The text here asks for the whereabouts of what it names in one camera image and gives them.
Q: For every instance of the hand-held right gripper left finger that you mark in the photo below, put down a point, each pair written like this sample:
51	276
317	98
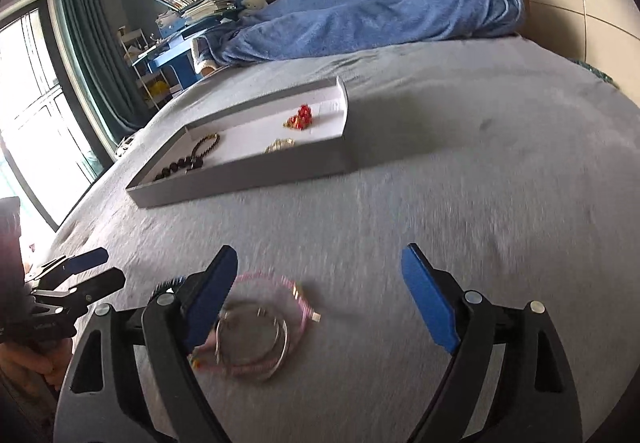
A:
210	298

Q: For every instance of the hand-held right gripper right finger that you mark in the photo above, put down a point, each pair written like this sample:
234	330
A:
430	298

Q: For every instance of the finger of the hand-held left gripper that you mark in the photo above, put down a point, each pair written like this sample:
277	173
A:
87	259
95	288

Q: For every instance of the silver bangle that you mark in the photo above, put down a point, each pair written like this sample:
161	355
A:
285	338

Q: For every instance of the grey cardboard tray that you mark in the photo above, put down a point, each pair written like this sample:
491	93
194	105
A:
225	178

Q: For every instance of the person's left hand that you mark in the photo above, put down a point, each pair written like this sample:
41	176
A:
30	368

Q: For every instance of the grey bed cover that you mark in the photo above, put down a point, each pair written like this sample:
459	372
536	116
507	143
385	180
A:
450	198

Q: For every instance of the window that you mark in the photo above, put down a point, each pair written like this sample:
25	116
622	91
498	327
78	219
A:
35	98

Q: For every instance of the yellow toy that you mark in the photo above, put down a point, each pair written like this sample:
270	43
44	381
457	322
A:
158	89

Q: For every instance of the red bead charm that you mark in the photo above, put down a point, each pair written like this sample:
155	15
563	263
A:
302	115

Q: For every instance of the blue desk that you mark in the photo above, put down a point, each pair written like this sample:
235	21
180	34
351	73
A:
170	55

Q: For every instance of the teal curtain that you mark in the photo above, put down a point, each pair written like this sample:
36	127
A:
85	23

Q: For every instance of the stack of papers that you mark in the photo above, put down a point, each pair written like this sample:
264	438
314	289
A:
210	8

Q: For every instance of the teal patterned cloth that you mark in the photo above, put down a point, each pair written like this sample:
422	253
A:
597	70

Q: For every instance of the blue fleece blanket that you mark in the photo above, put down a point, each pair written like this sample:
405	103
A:
375	8

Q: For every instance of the white plush toy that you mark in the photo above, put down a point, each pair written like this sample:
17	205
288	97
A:
253	3

